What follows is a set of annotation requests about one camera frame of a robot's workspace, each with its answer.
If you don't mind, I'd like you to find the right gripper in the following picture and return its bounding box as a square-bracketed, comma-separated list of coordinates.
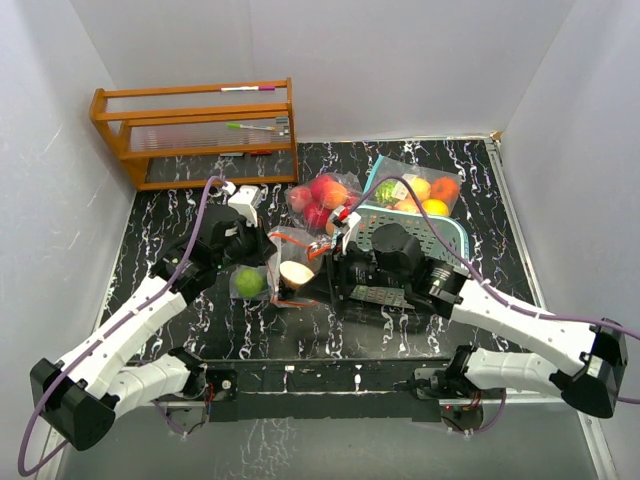
[300, 233, 408, 303]

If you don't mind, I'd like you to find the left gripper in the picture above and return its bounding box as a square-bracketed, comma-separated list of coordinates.
[214, 214, 277, 271]

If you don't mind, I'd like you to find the brown kiwi toy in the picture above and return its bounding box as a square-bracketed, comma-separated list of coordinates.
[279, 260, 315, 290]

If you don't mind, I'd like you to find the orange zipper bag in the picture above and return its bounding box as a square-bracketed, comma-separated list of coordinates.
[285, 172, 363, 240]
[229, 226, 331, 308]

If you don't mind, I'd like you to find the red apple toy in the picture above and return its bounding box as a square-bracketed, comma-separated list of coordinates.
[303, 202, 331, 230]

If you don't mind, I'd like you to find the pink fruit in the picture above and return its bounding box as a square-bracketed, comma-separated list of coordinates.
[288, 185, 314, 213]

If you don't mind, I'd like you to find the orange yellow peach toy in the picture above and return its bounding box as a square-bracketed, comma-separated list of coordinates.
[320, 181, 349, 210]

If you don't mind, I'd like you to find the pink red dragonfruit toy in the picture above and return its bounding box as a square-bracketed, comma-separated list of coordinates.
[310, 174, 335, 202]

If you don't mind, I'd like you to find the green custard apple toy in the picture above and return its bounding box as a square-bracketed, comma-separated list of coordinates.
[374, 180, 397, 207]

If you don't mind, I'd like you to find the pink peach toy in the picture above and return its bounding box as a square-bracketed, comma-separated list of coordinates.
[394, 198, 420, 214]

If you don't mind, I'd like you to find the yellow pear toy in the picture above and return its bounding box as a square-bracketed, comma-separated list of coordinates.
[410, 177, 431, 202]

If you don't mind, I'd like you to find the blue zipper plastic bag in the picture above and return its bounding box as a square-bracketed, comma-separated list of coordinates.
[365, 156, 462, 217]

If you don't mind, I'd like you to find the orange pumpkin toy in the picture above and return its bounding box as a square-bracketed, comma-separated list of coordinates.
[431, 177, 459, 205]

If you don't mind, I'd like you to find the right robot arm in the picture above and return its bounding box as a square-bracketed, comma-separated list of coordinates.
[278, 224, 628, 419]

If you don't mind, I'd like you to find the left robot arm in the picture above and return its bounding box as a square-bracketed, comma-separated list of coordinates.
[30, 203, 276, 451]

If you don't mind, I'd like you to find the light blue plastic basket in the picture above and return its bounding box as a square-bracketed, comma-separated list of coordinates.
[349, 202, 471, 309]

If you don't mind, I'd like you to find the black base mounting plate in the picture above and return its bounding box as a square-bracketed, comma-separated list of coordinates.
[149, 357, 506, 426]

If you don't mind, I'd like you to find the green marker pen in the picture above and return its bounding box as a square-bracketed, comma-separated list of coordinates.
[225, 122, 277, 132]

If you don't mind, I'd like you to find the wooden shelf rack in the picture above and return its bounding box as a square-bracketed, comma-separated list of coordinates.
[89, 78, 299, 191]

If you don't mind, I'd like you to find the pink white marker pen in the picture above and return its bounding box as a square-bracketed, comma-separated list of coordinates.
[219, 85, 276, 93]

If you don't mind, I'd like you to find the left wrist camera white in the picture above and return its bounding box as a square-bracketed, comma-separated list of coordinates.
[221, 181, 260, 227]

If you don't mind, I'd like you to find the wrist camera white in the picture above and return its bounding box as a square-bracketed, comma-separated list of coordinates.
[328, 206, 361, 253]
[221, 181, 260, 227]

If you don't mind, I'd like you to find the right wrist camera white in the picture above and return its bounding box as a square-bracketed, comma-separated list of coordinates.
[328, 206, 361, 253]

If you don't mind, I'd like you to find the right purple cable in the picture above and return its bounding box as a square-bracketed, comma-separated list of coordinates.
[337, 175, 640, 405]

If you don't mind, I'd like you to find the purple cable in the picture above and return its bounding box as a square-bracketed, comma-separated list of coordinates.
[337, 175, 640, 405]
[17, 175, 236, 476]

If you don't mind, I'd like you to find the aluminium rail frame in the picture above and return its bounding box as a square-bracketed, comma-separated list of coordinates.
[37, 134, 616, 480]

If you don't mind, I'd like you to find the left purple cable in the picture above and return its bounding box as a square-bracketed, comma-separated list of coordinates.
[17, 175, 236, 476]

